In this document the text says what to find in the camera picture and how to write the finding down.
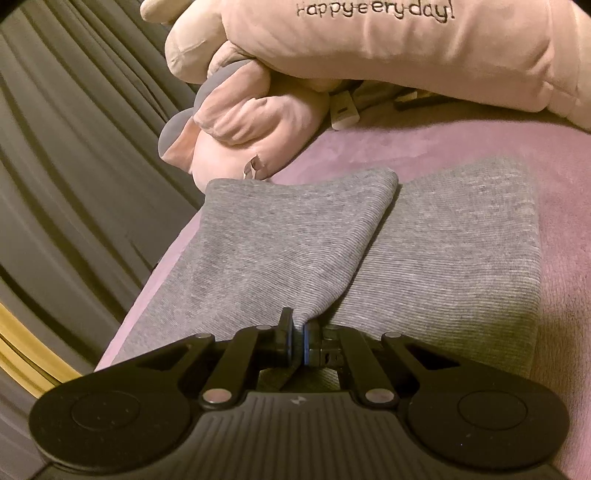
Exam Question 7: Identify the white charger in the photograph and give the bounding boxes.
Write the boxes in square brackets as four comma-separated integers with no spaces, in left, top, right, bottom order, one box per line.
[329,90,361,131]

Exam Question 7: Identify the large pink plush toy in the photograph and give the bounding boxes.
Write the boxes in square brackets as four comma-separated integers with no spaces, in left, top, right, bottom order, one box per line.
[140,0,591,131]

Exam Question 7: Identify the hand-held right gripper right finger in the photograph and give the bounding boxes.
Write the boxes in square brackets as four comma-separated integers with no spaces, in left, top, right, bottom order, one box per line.
[303,320,491,403]

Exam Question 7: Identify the pink fleece blanket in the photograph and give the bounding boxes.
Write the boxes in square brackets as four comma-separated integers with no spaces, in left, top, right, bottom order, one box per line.
[95,111,591,444]

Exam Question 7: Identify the small pink grey-eared plush toy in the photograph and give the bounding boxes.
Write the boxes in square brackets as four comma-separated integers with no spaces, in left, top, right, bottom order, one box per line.
[158,44,331,191]

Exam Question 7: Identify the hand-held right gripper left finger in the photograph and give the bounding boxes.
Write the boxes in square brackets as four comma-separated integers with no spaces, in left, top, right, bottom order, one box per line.
[95,307,304,403]

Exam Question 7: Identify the grey curtain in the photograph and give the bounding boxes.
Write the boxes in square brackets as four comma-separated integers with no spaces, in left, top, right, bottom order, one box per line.
[0,0,208,462]

